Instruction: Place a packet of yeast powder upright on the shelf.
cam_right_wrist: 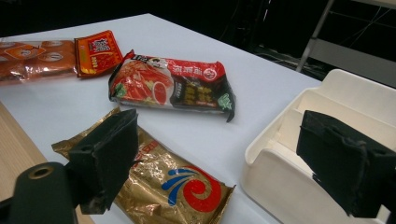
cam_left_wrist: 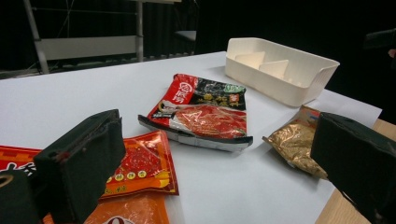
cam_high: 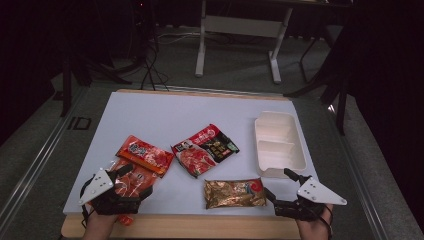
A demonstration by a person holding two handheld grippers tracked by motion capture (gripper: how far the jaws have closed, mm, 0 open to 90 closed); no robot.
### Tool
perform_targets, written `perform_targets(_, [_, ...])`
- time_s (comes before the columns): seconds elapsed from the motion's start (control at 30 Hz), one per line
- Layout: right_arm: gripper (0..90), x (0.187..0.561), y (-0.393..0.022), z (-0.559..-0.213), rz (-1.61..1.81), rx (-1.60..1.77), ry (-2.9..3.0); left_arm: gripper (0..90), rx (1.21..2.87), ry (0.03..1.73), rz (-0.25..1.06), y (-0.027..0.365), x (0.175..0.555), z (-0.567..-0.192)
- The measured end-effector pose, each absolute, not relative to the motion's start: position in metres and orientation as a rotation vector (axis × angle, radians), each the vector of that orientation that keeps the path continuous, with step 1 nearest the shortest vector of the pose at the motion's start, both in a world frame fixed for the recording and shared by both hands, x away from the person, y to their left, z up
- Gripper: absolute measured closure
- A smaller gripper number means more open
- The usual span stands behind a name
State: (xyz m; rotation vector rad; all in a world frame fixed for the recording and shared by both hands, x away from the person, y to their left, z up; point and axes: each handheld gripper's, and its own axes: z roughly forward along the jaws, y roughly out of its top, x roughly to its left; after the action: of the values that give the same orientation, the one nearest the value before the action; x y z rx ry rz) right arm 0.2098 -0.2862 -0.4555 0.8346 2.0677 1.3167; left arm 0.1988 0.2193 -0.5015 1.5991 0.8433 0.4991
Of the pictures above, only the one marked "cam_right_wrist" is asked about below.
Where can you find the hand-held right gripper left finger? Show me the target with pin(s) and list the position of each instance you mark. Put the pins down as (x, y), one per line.
(102, 155)

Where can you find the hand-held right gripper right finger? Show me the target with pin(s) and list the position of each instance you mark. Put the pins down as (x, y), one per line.
(342, 168)

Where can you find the gold foil food packet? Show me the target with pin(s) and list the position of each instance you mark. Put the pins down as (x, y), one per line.
(162, 174)

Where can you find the white plastic storage box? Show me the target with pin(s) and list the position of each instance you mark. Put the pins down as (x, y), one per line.
(274, 183)

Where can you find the small red seasoning packet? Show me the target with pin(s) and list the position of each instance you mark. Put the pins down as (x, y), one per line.
(99, 54)

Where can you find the red and black food packet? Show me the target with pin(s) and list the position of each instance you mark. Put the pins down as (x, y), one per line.
(186, 84)

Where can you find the orange translucent snack packet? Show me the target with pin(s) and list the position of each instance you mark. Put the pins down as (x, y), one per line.
(37, 59)

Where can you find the white table cover sheet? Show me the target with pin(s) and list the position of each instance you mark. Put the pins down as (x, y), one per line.
(202, 140)

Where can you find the white metal desk frame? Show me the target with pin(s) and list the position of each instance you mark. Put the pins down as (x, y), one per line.
(345, 59)

